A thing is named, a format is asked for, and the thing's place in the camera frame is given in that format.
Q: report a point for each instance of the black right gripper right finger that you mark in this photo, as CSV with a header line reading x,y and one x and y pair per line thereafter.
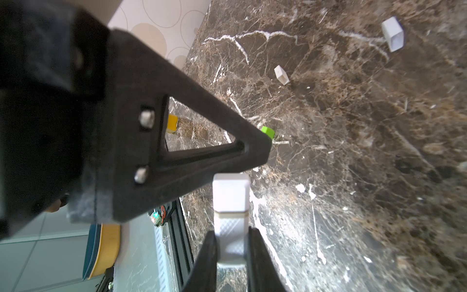
x,y
262,275

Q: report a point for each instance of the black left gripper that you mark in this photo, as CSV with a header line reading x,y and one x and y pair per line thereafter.
x,y
52,64

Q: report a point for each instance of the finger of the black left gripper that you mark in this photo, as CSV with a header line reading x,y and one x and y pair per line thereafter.
x,y
130,163

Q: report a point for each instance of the white usb cap center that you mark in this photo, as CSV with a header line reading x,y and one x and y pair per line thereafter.
x,y
281,75

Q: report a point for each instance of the white usb cap far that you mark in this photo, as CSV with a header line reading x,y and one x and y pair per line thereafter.
x,y
393,34

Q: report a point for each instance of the green usb cap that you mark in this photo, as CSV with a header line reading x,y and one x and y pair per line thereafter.
x,y
269,132

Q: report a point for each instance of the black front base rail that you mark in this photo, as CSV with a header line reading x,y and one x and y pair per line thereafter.
x,y
184,257

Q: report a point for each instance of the white usb cap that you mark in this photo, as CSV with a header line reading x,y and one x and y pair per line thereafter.
x,y
393,34
281,75

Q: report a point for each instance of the white usb drive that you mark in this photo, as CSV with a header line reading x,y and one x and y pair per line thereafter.
x,y
231,230

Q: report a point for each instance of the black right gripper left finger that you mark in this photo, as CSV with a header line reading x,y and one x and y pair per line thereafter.
x,y
203,275

